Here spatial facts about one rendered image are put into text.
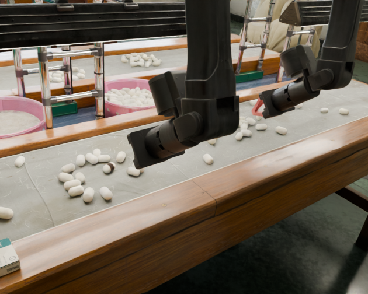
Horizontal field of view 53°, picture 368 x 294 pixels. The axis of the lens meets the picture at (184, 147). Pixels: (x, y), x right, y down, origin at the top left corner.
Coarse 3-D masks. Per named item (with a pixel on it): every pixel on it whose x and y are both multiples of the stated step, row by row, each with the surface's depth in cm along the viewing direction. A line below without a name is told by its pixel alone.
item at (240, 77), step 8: (248, 0) 157; (272, 0) 166; (248, 8) 159; (272, 8) 167; (248, 16) 161; (264, 32) 173; (264, 40) 175; (240, 48) 168; (264, 48) 176; (240, 56) 169; (240, 64) 171; (240, 72) 177; (248, 72) 178; (256, 72) 180; (240, 80) 176; (248, 80) 179
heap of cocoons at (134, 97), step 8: (128, 88) 138; (136, 88) 138; (112, 96) 130; (120, 96) 130; (128, 96) 131; (136, 96) 132; (144, 96) 132; (120, 104) 124; (128, 104) 124; (136, 104) 126; (144, 104) 129; (152, 104) 128
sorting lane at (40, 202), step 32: (320, 96) 151; (352, 96) 155; (288, 128) 121; (320, 128) 123; (0, 160) 89; (32, 160) 90; (64, 160) 92; (128, 160) 95; (192, 160) 98; (224, 160) 99; (0, 192) 79; (32, 192) 80; (64, 192) 81; (96, 192) 82; (128, 192) 83; (0, 224) 71; (32, 224) 72
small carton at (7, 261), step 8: (0, 240) 61; (8, 240) 61; (0, 248) 60; (8, 248) 60; (0, 256) 58; (8, 256) 58; (16, 256) 59; (0, 264) 57; (8, 264) 57; (16, 264) 58; (0, 272) 57; (8, 272) 58
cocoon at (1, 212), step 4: (0, 208) 71; (4, 208) 72; (8, 208) 72; (0, 212) 71; (4, 212) 71; (8, 212) 71; (12, 212) 72; (0, 216) 71; (4, 216) 71; (8, 216) 71
